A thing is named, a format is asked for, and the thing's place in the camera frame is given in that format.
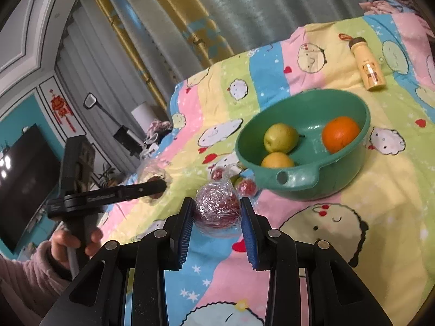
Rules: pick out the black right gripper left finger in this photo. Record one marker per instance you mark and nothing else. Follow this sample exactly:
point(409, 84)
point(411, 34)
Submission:
point(97, 296)

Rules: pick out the large yellow grapefruit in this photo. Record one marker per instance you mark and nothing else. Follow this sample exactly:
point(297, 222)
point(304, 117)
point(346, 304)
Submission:
point(277, 160)

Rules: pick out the orange fruit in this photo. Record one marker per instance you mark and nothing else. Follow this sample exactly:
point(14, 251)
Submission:
point(338, 133)

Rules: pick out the left hand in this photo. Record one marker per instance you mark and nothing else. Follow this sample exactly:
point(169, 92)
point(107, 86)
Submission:
point(63, 239)

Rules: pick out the plastic red fruit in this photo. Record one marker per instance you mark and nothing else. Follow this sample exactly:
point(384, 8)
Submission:
point(154, 179)

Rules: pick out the black television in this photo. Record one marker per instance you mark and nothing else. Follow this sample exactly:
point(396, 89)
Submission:
point(29, 172)

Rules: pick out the large red apple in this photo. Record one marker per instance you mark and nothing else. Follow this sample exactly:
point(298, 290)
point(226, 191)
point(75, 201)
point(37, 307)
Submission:
point(217, 210)

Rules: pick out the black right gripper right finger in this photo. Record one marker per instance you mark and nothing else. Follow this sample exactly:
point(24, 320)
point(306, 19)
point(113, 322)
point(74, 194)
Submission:
point(336, 295)

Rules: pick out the green pear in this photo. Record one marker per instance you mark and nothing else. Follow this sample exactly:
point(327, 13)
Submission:
point(280, 138)

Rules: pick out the colourful cartoon striped bedsheet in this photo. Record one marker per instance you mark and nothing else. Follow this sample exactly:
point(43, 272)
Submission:
point(382, 223)

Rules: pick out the pile of pink clothes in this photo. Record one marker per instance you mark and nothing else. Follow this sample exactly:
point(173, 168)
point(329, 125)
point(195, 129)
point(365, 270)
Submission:
point(378, 7)

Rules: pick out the green plastic bowl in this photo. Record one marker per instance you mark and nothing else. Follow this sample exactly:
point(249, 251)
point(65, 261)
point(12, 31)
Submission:
point(317, 173)

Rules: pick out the yellow cartoon bear bottle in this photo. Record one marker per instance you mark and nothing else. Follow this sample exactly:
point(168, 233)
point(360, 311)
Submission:
point(368, 66)

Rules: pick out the pink fleece sleeve forearm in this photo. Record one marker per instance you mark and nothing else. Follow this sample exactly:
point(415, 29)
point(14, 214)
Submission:
point(30, 288)

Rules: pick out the grey yellow curtain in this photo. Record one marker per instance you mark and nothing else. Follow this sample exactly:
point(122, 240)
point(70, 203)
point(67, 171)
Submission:
point(111, 47)

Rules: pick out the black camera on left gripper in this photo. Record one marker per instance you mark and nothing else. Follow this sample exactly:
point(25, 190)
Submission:
point(77, 166)

